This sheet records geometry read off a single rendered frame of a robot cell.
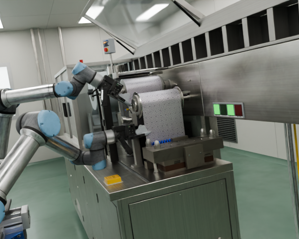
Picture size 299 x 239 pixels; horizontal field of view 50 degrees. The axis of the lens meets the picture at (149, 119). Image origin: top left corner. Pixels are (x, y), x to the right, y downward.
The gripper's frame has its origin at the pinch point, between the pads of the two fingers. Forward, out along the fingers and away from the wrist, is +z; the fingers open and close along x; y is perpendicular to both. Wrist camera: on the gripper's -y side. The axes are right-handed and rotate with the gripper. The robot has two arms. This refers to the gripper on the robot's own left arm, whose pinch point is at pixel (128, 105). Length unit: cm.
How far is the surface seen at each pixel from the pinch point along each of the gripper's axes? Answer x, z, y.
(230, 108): -44, 32, 18
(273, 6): -76, 9, 48
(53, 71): 548, -33, 57
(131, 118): 0.0, 5.5, -5.4
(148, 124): -8.3, 13.4, -4.6
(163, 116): -8.3, 18.5, 3.9
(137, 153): -0.2, 19.0, -20.7
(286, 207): 67, 206, 7
